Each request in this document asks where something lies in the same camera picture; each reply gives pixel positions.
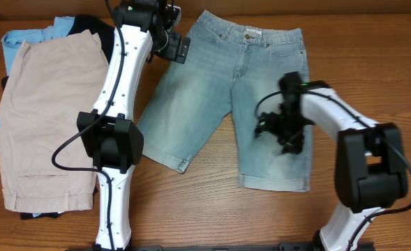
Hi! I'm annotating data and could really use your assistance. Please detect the light blue denim shorts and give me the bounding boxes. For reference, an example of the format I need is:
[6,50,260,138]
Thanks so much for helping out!
[137,11,313,192]

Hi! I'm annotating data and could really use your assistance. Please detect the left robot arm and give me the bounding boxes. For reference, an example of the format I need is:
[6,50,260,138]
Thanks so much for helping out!
[77,1,190,250]

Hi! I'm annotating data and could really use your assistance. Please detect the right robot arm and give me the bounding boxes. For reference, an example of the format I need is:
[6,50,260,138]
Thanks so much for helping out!
[255,72,408,251]

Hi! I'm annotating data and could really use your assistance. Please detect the black garment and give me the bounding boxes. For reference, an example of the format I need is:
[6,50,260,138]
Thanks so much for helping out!
[0,14,117,220]

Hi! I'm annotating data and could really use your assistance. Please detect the beige shorts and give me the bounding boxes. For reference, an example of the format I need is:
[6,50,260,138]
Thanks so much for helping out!
[0,29,110,213]

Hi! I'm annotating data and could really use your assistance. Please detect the light blue shirt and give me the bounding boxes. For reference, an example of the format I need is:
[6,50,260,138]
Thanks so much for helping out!
[0,16,77,217]

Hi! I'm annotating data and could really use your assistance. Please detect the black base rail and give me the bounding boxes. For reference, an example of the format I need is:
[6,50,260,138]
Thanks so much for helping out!
[65,241,377,251]

